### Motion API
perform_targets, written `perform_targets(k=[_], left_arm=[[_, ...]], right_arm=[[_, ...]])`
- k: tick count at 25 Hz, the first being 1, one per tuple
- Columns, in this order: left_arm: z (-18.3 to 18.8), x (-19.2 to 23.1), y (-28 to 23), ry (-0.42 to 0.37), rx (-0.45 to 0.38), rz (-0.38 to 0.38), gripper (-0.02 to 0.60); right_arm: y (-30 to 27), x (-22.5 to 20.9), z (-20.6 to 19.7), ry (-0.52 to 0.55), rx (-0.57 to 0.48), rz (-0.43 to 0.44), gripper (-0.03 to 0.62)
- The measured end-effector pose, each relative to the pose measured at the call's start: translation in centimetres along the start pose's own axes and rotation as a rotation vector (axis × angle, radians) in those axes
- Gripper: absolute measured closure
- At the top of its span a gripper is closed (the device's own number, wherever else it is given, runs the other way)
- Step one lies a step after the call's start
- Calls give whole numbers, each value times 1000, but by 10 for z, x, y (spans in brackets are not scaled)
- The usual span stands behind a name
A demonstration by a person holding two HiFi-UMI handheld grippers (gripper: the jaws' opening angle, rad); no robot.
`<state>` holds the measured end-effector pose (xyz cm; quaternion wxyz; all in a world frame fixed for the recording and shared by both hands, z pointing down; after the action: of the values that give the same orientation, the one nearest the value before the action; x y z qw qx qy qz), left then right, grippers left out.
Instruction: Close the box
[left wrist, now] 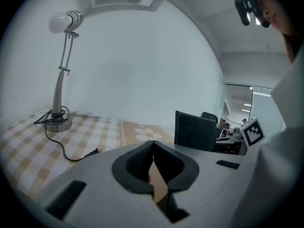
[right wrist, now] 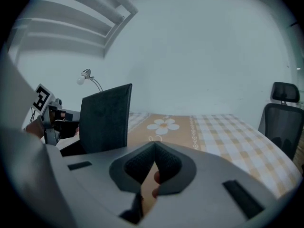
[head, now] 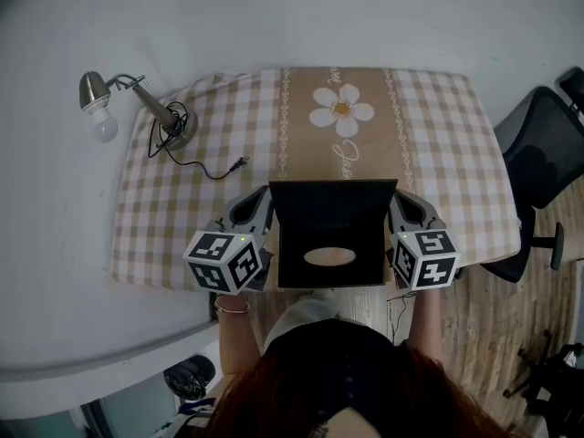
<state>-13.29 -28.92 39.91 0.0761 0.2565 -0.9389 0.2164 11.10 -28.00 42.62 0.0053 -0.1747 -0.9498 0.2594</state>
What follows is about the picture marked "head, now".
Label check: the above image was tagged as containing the thin metal bracelet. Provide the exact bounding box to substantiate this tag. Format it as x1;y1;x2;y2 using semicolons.
213;295;251;315

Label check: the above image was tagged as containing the person's right forearm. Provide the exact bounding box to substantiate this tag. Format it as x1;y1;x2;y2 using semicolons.
408;287;446;360

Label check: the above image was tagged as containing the black mesh office chair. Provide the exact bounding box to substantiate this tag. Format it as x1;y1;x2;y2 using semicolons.
478;66;584;285

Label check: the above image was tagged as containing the checkered flower tablecloth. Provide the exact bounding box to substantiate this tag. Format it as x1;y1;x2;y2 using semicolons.
109;66;523;291

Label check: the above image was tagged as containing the dark framed glass window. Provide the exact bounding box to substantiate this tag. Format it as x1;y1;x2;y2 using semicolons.
79;383;183;438

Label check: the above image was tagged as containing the black white patterned bag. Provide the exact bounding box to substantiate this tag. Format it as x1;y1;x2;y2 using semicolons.
150;397;215;438

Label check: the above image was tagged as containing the metal desk lamp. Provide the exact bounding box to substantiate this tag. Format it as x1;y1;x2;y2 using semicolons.
78;70;198;151

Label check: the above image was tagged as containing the black swivel chair base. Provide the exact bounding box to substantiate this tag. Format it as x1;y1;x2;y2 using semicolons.
504;330;584;417

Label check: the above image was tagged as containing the black tissue box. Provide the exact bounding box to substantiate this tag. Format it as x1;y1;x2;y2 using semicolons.
267;179;400;290

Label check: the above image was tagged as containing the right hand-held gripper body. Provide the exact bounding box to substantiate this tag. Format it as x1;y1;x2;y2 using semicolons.
387;218;462;291

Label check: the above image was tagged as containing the person's dark top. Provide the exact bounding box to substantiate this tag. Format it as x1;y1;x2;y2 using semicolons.
262;319;412;438

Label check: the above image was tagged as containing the person's left forearm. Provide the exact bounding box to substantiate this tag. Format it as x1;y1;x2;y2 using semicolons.
214;292;255;376

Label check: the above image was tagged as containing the black lamp power cable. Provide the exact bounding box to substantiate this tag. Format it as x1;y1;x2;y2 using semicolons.
147;101;251;181

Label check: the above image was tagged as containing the person's grey trouser leg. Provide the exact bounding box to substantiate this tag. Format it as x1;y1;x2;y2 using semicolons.
263;288;393;350

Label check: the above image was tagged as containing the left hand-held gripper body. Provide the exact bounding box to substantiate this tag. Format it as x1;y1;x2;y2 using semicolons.
182;219;276;297

